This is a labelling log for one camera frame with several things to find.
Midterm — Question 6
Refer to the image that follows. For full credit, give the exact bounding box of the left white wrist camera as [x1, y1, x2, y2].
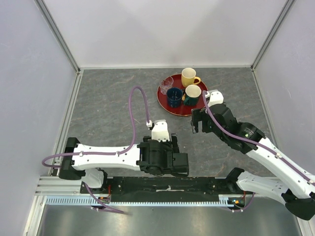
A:
[146, 119, 170, 142]

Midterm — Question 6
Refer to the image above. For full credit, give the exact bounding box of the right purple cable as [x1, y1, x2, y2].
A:
[202, 90, 315, 213]

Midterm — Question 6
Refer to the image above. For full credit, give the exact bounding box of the blue mug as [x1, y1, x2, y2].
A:
[166, 88, 183, 108]

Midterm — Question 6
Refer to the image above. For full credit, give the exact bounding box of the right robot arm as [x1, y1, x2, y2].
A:
[191, 103, 315, 220]

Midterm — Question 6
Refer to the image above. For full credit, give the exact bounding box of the green mug white interior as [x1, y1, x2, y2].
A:
[183, 85, 202, 106]

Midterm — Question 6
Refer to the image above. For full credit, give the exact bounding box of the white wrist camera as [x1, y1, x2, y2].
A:
[146, 119, 170, 142]
[205, 89, 224, 107]

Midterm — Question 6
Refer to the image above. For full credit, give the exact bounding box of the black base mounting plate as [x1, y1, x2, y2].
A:
[81, 176, 249, 203]

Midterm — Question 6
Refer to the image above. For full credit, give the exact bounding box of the clear glass tumbler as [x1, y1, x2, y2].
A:
[159, 76, 174, 95]

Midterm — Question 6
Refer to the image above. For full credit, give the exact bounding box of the purple cable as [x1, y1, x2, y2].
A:
[202, 90, 315, 213]
[42, 86, 151, 214]

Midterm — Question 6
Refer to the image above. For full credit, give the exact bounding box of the slotted cable duct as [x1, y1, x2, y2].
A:
[45, 196, 245, 207]

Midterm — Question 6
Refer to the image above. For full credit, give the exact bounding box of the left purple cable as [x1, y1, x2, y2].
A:
[42, 86, 151, 214]

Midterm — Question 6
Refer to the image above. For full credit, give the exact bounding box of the red round tray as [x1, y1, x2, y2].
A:
[157, 74, 204, 117]

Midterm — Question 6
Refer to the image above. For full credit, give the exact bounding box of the yellow mug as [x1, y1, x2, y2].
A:
[181, 68, 201, 88]

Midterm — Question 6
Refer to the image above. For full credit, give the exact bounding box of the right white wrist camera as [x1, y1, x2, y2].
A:
[205, 89, 224, 107]

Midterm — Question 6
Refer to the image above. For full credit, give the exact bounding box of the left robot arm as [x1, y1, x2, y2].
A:
[59, 131, 189, 193]

